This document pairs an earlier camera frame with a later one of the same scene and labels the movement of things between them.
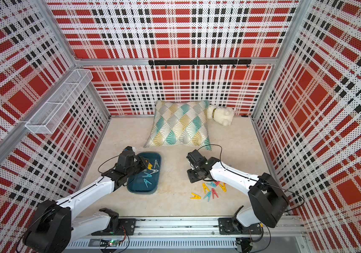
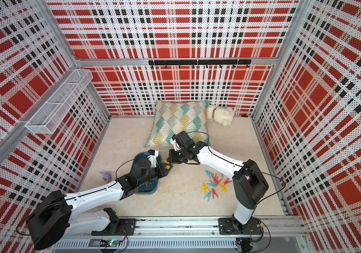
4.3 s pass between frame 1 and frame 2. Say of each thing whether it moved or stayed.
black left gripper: moved
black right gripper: moved
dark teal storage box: stayed
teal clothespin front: stayed
